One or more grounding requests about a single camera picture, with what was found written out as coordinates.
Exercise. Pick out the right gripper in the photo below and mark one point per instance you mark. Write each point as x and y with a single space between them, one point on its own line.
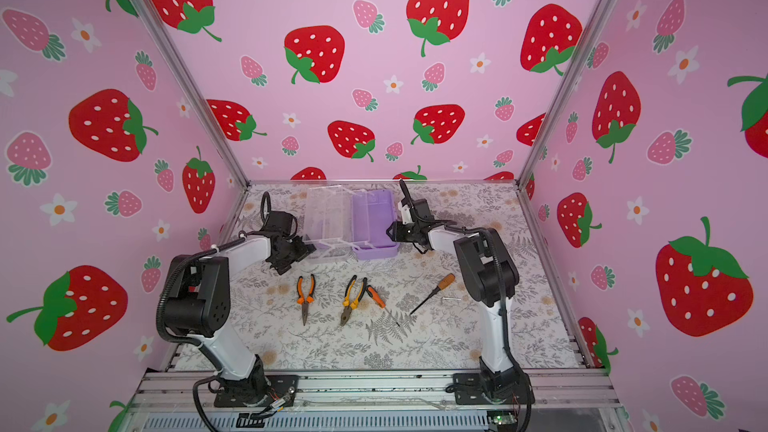
396 231

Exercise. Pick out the aluminium frame rail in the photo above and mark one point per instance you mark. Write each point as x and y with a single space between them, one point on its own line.
390 400

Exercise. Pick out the yellow combination pliers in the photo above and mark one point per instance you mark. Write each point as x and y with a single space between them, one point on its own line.
354 292

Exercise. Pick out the orange handle screwdriver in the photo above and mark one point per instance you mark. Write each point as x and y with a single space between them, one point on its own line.
444 283

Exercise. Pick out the orange needle-nose pliers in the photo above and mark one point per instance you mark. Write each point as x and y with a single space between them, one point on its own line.
305 291

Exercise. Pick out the small orange black tool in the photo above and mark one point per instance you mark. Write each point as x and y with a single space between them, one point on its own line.
375 296

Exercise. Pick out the purple plastic tool box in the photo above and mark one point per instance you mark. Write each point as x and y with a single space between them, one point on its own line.
342 223

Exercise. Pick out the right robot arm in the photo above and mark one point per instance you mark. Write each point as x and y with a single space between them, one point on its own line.
487 270

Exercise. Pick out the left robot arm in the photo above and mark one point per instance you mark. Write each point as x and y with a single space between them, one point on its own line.
195 303

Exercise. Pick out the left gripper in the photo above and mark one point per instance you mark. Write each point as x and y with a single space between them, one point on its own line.
304 250

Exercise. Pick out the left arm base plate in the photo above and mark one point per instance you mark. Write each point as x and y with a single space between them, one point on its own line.
257 393

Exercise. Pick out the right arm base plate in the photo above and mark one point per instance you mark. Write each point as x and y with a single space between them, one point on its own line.
472 389

